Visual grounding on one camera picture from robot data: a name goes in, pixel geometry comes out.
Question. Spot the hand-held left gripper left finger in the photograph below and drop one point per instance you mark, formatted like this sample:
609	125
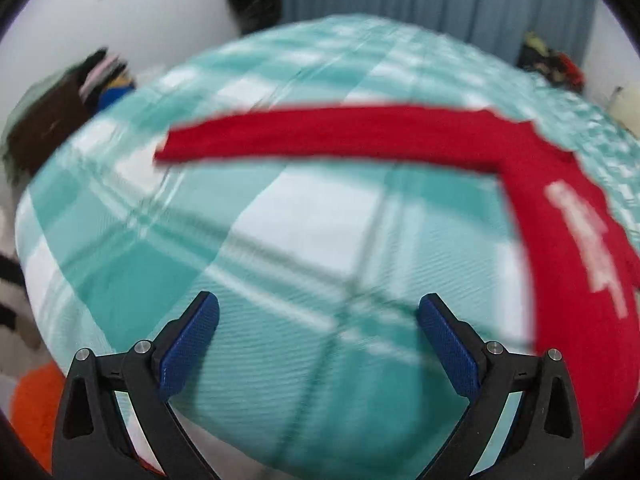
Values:
192	340

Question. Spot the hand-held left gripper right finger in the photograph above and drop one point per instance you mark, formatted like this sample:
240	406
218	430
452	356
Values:
447	342

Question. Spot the red long-sleeve shirt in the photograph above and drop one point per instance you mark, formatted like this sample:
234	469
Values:
555	210

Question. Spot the pile of folded clothes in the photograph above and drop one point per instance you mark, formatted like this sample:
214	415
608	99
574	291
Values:
65	110

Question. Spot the dark clothes pile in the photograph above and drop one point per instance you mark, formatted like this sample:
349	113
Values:
550	67

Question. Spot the teal plaid bed sheet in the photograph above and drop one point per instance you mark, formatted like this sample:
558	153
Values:
280	240

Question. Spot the black and white rug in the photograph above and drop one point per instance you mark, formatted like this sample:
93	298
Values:
12	290

